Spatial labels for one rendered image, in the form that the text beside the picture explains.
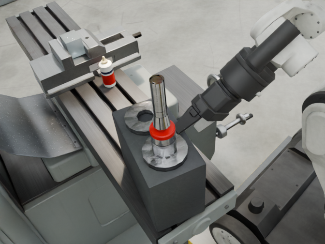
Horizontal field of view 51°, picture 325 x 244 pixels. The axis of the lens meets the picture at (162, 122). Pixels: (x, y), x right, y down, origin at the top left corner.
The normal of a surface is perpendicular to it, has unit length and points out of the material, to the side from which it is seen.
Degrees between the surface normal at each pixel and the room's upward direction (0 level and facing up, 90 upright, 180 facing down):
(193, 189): 90
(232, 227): 6
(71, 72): 90
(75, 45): 90
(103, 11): 0
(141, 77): 0
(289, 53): 52
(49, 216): 90
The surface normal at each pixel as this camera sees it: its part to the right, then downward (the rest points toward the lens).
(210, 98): -0.48, 0.01
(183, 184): 0.41, 0.65
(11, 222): 0.86, 0.31
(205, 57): -0.07, -0.68
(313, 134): -0.71, 0.55
